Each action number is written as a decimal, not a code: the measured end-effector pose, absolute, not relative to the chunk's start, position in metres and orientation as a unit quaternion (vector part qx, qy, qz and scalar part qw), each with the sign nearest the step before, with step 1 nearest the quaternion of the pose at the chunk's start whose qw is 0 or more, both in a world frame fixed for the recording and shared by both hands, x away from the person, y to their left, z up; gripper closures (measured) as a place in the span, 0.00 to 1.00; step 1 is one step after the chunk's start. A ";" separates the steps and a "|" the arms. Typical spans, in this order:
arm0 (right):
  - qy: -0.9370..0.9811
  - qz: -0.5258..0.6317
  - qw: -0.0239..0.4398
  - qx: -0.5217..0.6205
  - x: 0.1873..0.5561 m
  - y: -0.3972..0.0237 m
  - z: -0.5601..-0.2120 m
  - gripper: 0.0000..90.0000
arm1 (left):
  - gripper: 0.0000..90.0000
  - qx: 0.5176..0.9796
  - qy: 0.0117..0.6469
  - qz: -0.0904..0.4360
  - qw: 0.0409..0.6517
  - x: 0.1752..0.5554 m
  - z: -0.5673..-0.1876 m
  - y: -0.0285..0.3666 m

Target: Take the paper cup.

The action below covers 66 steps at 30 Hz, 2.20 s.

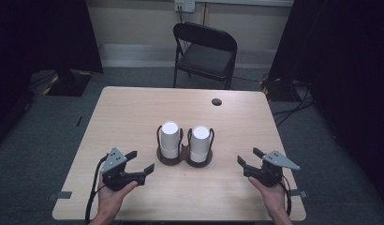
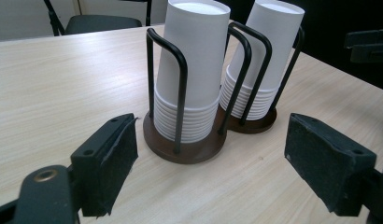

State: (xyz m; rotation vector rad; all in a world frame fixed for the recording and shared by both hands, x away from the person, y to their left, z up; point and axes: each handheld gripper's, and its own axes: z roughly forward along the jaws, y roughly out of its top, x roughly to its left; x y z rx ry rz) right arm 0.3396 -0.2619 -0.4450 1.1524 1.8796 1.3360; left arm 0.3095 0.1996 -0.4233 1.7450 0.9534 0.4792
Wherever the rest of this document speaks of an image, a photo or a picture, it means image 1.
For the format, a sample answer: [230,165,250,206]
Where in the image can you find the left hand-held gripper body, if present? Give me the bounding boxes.
[100,147,148,192]

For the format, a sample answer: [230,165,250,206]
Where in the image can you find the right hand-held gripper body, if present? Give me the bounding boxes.
[243,149,302,188]

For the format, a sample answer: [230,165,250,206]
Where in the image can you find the white cup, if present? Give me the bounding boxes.
[188,125,212,164]
[159,120,181,160]

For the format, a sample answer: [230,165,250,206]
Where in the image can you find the black double cup holder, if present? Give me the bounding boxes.
[155,124,215,169]

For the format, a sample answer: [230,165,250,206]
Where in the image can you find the person's right hand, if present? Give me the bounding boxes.
[247,176,290,218]

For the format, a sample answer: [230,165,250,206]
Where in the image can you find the person's left hand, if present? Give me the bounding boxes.
[96,174,140,218]

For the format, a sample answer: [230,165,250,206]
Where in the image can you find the grey tape strip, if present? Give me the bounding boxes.
[48,190,73,202]
[288,188,308,200]

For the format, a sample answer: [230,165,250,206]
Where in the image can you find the black stand base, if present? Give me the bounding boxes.
[42,68,94,98]
[260,77,296,103]

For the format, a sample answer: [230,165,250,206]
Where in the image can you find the black folding chair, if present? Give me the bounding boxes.
[172,21,239,91]

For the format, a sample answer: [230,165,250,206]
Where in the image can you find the black curtain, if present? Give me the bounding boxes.
[268,0,384,201]
[0,0,104,148]

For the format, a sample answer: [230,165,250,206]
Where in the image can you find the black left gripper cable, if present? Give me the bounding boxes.
[84,152,111,225]

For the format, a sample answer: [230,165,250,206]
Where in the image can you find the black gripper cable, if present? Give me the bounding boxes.
[279,173,293,218]
[84,152,111,225]

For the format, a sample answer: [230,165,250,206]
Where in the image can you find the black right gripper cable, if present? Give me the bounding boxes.
[279,173,293,218]

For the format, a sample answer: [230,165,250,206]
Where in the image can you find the black floor cables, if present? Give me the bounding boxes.
[270,79,316,128]

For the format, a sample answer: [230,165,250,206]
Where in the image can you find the white wall socket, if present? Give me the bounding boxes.
[173,0,197,14]

